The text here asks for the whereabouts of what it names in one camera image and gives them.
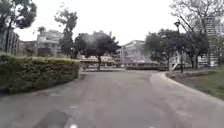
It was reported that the grass lawn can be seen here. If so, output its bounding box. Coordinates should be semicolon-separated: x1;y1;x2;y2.
171;65;224;102

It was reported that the bare branched tree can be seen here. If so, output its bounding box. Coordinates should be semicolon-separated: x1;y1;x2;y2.
169;0;224;68

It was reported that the tall pale building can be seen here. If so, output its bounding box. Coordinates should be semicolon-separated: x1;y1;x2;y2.
196;16;224;68

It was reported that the group of dark trees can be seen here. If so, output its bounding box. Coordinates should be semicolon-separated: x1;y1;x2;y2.
143;28;210;70

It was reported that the dark leafy tree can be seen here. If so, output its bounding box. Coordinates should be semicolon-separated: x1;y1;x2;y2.
0;0;38;54

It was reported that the broad dark tree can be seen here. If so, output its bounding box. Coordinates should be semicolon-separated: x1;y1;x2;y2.
74;33;121;71

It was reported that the low hedge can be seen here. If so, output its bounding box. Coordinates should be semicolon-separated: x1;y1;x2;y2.
124;64;169;72

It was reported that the low roofed shelter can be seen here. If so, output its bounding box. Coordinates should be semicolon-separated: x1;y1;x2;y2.
79;54;118;70

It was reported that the tall slim tree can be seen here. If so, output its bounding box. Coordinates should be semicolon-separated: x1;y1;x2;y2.
54;7;80;60

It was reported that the trimmed green hedge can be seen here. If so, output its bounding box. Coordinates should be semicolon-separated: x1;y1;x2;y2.
0;54;81;96

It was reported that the grey stone paved path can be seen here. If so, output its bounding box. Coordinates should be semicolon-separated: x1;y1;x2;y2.
0;68;224;128

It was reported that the lamp post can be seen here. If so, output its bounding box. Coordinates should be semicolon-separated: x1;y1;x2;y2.
173;19;185;74

